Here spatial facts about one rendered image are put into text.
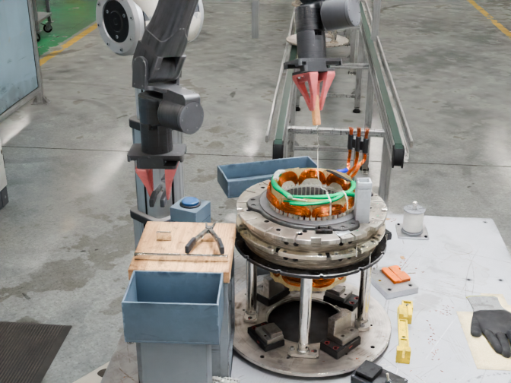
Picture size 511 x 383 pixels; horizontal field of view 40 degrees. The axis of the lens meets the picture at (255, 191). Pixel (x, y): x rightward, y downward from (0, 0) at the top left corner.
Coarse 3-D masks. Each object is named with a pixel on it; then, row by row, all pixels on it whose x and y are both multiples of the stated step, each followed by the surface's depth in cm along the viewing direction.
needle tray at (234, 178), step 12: (228, 168) 177; (240, 168) 178; (252, 168) 179; (264, 168) 180; (276, 168) 181; (288, 168) 182; (300, 168) 183; (228, 180) 177; (240, 180) 168; (252, 180) 169; (264, 180) 169; (228, 192) 168; (240, 192) 169
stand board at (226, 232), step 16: (160, 224) 146; (176, 224) 146; (192, 224) 146; (208, 224) 146; (224, 224) 146; (144, 240) 140; (160, 240) 140; (176, 240) 140; (224, 240) 140; (128, 272) 130; (224, 272) 129
